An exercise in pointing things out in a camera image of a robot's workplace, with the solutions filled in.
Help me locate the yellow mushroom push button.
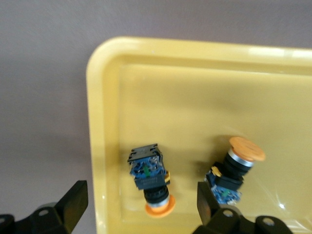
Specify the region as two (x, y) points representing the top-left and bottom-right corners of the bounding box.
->
(127, 143), (176, 218)
(204, 136), (266, 206)

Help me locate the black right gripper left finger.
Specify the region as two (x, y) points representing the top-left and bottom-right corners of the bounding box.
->
(31, 179), (88, 234)

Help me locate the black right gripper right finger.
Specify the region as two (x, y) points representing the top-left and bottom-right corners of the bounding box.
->
(195, 181), (241, 234)

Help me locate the yellow plastic tray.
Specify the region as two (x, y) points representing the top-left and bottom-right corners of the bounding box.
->
(85, 36), (312, 234)

